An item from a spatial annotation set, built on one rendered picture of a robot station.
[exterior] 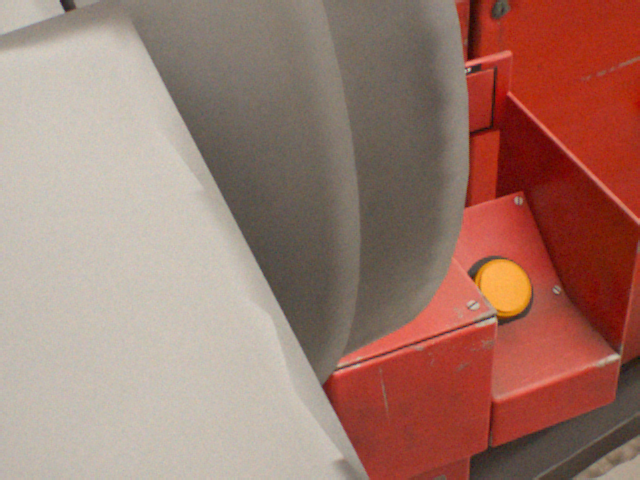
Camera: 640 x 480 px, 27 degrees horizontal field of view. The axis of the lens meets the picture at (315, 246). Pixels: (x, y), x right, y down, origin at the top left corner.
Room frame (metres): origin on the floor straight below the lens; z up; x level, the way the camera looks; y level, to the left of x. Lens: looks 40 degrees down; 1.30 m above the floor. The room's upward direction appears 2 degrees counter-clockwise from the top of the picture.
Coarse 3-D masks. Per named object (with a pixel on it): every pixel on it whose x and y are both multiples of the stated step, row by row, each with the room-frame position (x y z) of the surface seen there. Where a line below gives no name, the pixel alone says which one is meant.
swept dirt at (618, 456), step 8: (632, 440) 1.11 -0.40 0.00; (624, 448) 1.10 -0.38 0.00; (632, 448) 1.10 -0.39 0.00; (608, 456) 1.08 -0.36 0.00; (616, 456) 1.09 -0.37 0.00; (624, 456) 1.09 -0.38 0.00; (632, 456) 1.09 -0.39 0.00; (592, 464) 1.07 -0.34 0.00; (600, 464) 1.07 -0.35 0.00; (608, 464) 1.07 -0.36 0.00; (616, 464) 1.07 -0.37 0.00; (584, 472) 1.06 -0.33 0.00; (592, 472) 1.06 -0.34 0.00; (600, 472) 1.06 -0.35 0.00
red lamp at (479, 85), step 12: (480, 72) 0.71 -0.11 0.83; (492, 72) 0.71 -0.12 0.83; (468, 84) 0.71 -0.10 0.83; (480, 84) 0.71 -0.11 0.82; (492, 84) 0.71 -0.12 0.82; (468, 96) 0.71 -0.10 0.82; (480, 96) 0.71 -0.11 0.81; (468, 108) 0.71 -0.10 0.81; (480, 108) 0.71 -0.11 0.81; (480, 120) 0.71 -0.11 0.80
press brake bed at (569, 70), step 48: (480, 0) 0.93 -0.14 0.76; (528, 0) 0.96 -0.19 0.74; (576, 0) 0.99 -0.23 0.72; (624, 0) 1.03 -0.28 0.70; (480, 48) 0.93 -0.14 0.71; (528, 48) 0.96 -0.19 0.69; (576, 48) 1.00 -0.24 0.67; (624, 48) 1.03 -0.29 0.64; (528, 96) 0.97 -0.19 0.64; (576, 96) 1.00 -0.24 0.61; (624, 96) 1.04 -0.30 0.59; (480, 144) 0.94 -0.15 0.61; (576, 144) 1.00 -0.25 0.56; (624, 144) 1.04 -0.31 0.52; (480, 192) 0.94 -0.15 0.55; (624, 192) 1.05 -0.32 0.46; (624, 384) 1.17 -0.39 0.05; (576, 432) 1.09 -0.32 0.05; (624, 432) 1.10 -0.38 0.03
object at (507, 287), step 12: (492, 264) 0.63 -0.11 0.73; (504, 264) 0.64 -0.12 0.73; (516, 264) 0.64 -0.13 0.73; (480, 276) 0.63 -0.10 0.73; (492, 276) 0.63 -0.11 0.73; (504, 276) 0.63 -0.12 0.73; (516, 276) 0.63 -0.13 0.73; (480, 288) 0.62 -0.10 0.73; (492, 288) 0.62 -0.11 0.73; (504, 288) 0.62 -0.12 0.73; (516, 288) 0.62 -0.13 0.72; (528, 288) 0.62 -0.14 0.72; (492, 300) 0.61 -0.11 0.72; (504, 300) 0.61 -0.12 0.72; (516, 300) 0.62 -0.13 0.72; (528, 300) 0.62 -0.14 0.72; (504, 312) 0.61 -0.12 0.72; (516, 312) 0.61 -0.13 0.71
